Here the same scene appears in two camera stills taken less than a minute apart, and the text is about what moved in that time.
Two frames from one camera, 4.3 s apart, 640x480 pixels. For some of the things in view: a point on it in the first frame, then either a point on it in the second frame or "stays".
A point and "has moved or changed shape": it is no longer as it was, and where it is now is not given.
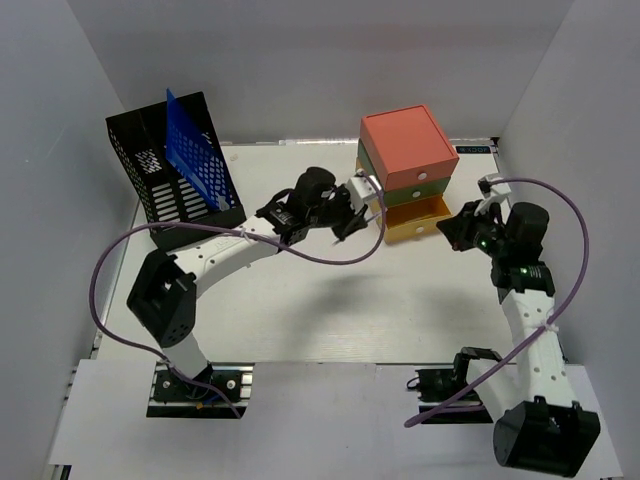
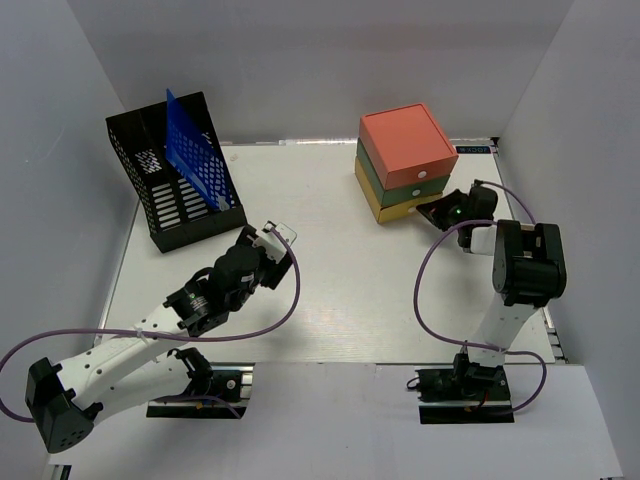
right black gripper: (458, 228) → (436, 210)
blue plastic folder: (191, 154) stays
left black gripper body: (339, 208) → (270, 273)
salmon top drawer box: (408, 147) stays
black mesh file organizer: (167, 195) stays
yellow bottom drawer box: (410, 220) has moved or changed shape
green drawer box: (403, 194) stays
